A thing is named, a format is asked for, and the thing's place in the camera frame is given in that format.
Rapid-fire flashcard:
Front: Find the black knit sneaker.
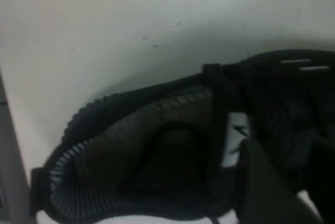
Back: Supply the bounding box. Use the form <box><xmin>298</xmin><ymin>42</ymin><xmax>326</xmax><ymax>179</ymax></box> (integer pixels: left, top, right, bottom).
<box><xmin>28</xmin><ymin>48</ymin><xmax>335</xmax><ymax>224</ymax></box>

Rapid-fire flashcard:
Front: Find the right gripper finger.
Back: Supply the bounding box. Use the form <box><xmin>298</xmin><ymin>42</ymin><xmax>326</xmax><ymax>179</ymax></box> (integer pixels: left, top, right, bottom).
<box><xmin>237</xmin><ymin>139</ymin><xmax>325</xmax><ymax>224</ymax></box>

